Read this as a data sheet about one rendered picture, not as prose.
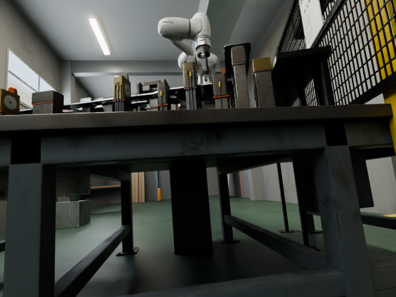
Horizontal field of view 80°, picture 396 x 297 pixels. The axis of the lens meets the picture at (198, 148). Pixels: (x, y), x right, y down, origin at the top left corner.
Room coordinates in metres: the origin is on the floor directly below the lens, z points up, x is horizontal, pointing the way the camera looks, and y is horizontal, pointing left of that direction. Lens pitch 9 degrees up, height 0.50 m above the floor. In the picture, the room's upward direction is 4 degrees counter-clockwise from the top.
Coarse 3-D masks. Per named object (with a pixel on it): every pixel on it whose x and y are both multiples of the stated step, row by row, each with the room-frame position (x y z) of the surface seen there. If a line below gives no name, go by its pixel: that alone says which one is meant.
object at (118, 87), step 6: (114, 78) 1.06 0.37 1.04; (120, 78) 1.05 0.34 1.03; (126, 78) 1.08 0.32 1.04; (114, 84) 1.05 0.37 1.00; (120, 84) 1.05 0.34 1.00; (126, 84) 1.08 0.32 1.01; (114, 90) 1.06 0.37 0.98; (120, 90) 1.05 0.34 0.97; (126, 90) 1.08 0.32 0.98; (114, 96) 1.06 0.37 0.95; (120, 96) 1.05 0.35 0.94; (126, 96) 1.08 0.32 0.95; (114, 102) 1.07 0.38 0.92; (120, 102) 1.06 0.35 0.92; (126, 102) 1.08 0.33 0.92; (120, 108) 1.06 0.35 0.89; (126, 108) 1.09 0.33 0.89
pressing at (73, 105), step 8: (176, 88) 1.12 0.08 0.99; (200, 88) 1.17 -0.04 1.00; (208, 88) 1.18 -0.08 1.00; (136, 96) 1.20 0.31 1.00; (144, 96) 1.21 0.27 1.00; (152, 96) 1.22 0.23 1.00; (176, 96) 1.25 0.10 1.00; (200, 96) 1.28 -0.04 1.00; (64, 104) 1.23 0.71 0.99; (72, 104) 1.22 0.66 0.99; (80, 104) 1.26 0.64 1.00; (88, 104) 1.27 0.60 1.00; (96, 104) 1.28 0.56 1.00; (136, 104) 1.34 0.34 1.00; (144, 104) 1.31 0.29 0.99; (24, 112) 1.31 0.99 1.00; (64, 112) 1.36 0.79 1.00; (72, 112) 1.37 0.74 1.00; (80, 112) 1.39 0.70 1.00
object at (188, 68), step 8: (184, 64) 0.98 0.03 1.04; (192, 64) 0.98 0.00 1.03; (184, 72) 0.98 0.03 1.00; (192, 72) 0.98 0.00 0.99; (184, 80) 0.98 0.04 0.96; (192, 80) 0.98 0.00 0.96; (184, 88) 0.99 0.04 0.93; (192, 88) 0.98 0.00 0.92; (192, 96) 0.97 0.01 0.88; (192, 104) 0.99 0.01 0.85
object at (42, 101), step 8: (32, 96) 1.13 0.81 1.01; (40, 96) 1.12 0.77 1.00; (48, 96) 1.12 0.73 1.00; (56, 96) 1.13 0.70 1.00; (32, 104) 1.13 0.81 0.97; (40, 104) 1.13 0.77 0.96; (48, 104) 1.12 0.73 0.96; (56, 104) 1.14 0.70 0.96; (32, 112) 1.13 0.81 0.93; (40, 112) 1.13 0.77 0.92; (48, 112) 1.12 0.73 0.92; (56, 112) 1.14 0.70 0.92
